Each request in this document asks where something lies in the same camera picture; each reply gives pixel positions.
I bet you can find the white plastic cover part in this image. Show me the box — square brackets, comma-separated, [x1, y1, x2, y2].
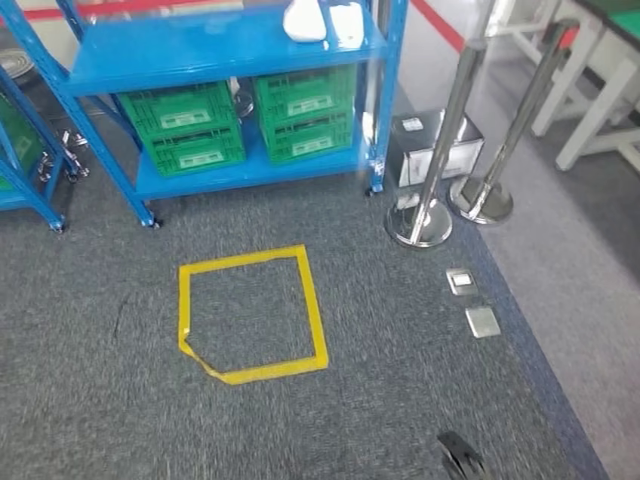
[282, 0, 329, 45]
[328, 1, 367, 52]

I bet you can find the blue steel shelf rack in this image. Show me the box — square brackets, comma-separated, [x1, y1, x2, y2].
[0, 62, 80, 234]
[0, 0, 410, 231]

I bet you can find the green top white workbench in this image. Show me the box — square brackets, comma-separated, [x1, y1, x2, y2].
[487, 0, 568, 40]
[531, 0, 640, 175]

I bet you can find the green folding plastic crate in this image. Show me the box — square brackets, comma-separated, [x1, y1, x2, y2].
[142, 124, 248, 179]
[251, 64, 359, 126]
[0, 94, 47, 193]
[260, 107, 356, 166]
[118, 80, 239, 142]

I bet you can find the black steel equipment case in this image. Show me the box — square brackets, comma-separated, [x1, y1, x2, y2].
[386, 108, 485, 191]

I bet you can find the black round stool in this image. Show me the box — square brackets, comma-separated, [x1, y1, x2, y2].
[227, 76, 257, 122]

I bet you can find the steel floor socket box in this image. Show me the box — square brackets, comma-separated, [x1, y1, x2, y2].
[445, 267, 479, 298]

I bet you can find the steel floor cover plate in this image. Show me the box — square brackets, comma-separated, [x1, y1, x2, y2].
[464, 305, 503, 340]

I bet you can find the red barrier tape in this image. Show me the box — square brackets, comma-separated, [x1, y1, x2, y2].
[20, 0, 469, 56]

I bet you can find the black round stool chrome base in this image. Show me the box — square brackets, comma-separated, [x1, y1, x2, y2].
[0, 47, 92, 185]

